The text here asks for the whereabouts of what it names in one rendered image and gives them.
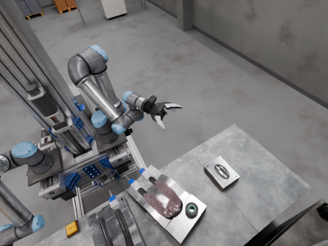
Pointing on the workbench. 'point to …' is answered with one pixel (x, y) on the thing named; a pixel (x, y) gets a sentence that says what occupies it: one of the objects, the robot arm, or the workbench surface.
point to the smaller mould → (221, 173)
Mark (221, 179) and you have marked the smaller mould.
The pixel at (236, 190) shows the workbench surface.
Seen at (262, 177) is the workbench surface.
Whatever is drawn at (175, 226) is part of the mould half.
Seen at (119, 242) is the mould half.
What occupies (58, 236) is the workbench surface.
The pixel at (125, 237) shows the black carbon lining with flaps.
